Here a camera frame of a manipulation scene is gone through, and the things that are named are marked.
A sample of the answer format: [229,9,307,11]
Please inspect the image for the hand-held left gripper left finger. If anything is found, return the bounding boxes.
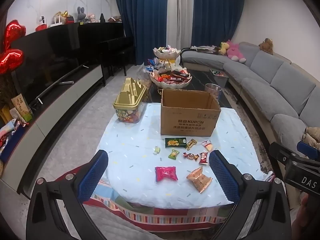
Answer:
[26,149,109,240]

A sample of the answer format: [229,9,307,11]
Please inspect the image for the person's right hand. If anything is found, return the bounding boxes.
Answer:
[292,194,312,240]

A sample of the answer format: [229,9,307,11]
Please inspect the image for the clear bag of peanuts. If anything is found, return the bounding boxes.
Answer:
[136,66,153,90]

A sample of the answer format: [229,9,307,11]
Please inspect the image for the pink plush unicorn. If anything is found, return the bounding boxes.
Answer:
[226,40,247,63]

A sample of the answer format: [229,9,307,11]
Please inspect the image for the white crumpled cloth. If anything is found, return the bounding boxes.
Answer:
[190,44,220,54]

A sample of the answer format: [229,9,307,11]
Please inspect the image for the white lotus tiered snack stand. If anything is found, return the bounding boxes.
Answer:
[149,45,192,90]

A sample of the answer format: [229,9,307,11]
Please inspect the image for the brown cardboard box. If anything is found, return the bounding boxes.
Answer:
[160,88,222,137]

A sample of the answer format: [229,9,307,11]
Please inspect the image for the grey storage bin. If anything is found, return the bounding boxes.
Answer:
[209,69,229,87]

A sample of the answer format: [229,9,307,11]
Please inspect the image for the white sheer curtain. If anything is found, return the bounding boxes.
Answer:
[167,0,195,55]

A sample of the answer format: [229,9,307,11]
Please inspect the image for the heap of wrapped candies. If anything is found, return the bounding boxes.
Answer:
[155,45,180,53]

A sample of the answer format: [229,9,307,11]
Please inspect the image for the white rack with gold balloon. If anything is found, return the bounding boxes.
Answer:
[50,11,69,28]

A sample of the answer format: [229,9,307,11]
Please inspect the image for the grey television cabinet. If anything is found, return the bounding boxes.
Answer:
[0,64,103,198]

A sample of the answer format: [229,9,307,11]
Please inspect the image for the black television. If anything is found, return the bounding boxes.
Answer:
[10,26,88,105]

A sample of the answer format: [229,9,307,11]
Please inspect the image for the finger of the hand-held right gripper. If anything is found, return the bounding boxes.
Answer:
[269,142,300,167]
[297,141,320,159]

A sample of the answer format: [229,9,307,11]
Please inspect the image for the blue box of packets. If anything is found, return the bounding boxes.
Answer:
[0,119,25,160]

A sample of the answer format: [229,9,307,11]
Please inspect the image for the clear packet with yellow pastry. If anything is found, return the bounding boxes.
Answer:
[201,140,215,152]

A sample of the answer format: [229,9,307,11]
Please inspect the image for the gold candy packet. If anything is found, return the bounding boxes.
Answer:
[185,139,198,151]

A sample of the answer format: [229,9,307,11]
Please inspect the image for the grey curved sofa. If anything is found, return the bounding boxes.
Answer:
[181,41,320,160]

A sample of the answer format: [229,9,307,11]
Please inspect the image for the pink snack packet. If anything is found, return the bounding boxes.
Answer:
[155,166,179,182]

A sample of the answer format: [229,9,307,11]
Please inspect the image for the small red snack packet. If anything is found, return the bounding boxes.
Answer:
[199,151,210,165]

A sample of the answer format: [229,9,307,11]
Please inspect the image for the black piano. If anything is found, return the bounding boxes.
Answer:
[77,22,134,77]

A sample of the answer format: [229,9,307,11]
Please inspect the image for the blue curtain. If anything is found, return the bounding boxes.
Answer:
[194,0,247,50]
[114,0,169,67]

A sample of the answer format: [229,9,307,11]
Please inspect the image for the beige plush toy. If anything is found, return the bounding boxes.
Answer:
[301,126,320,150]

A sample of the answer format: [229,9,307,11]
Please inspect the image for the beige paper bag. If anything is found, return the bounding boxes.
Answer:
[11,94,33,123]

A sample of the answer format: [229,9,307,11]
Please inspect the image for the yellow plush toy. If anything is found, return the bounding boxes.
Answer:
[218,42,230,55]

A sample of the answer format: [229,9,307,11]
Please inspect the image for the green cracker packet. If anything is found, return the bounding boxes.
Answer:
[165,137,187,148]

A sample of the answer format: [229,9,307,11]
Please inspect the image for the clear jar of chocolate balls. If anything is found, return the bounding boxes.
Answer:
[205,83,222,105]

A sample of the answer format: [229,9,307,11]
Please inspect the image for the copper snack packet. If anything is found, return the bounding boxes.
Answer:
[186,166,213,193]

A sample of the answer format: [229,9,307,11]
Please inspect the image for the gold lidded clear candy container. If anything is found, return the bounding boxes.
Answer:
[112,77,148,124]

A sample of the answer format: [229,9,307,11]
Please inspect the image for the red heart balloon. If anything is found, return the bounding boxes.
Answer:
[0,49,25,75]
[4,20,27,50]

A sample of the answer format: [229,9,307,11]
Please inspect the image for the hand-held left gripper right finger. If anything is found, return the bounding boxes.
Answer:
[209,150,293,240]

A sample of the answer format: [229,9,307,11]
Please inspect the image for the brown teddy bear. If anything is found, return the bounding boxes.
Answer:
[258,38,274,55]

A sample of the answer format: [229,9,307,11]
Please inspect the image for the heap of dark snack bars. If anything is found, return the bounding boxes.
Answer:
[151,70,191,82]

